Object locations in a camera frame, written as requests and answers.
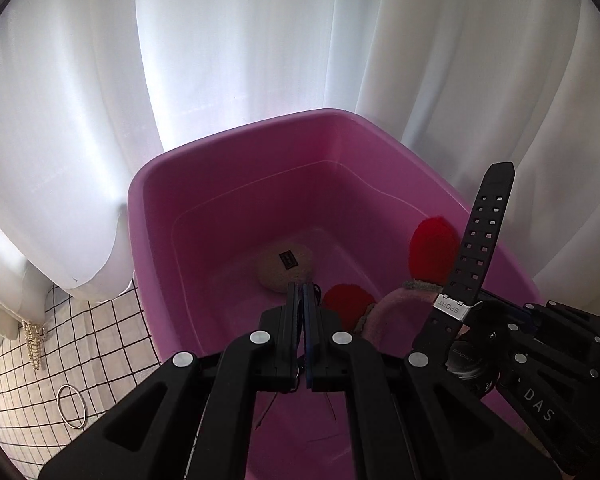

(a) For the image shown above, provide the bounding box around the white black-grid tablecloth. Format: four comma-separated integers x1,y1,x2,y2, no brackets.
0,280,164,462

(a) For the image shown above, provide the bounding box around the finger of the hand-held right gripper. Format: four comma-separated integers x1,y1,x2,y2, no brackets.
479,287,548,335
462,301,523,396

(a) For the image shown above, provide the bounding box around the pink plastic basin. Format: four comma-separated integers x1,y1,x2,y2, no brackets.
127,108,544,480

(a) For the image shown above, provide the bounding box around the large silver bangle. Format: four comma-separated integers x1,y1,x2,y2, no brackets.
56,383,89,430

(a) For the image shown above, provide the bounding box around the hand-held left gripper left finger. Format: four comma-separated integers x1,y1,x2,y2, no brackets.
39,281,306,480

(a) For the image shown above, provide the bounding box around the pink strawberry headband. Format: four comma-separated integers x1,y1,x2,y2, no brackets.
322,215,460,359

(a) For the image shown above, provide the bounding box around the beige plush ball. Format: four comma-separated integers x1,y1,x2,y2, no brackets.
255,241,317,292

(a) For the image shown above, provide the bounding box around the white curtain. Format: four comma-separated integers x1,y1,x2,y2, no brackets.
0,0,600,353

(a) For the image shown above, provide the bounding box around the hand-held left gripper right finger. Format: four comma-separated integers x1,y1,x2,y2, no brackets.
302,282,563,480

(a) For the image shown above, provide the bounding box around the pearl hair claw clip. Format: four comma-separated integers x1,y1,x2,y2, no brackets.
22,320,47,372

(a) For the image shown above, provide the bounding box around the black wrist watch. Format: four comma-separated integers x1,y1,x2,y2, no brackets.
412,161,517,397

